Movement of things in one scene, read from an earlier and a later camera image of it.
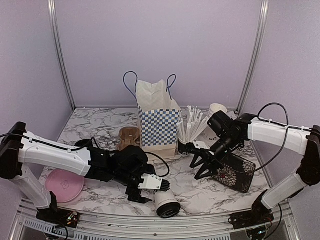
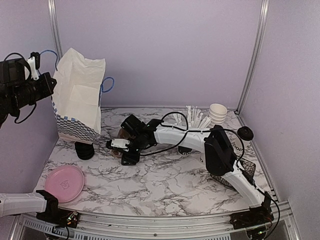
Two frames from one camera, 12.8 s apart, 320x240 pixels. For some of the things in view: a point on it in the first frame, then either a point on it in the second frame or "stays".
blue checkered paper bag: (159, 114) -> (76, 99)
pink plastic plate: (66, 185) stays
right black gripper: (208, 165) -> (131, 159)
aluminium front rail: (283, 224) stays
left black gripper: (136, 196) -> (47, 89)
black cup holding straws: (184, 149) stays
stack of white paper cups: (214, 108) stays
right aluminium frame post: (261, 31) stays
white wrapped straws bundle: (188, 131) stays
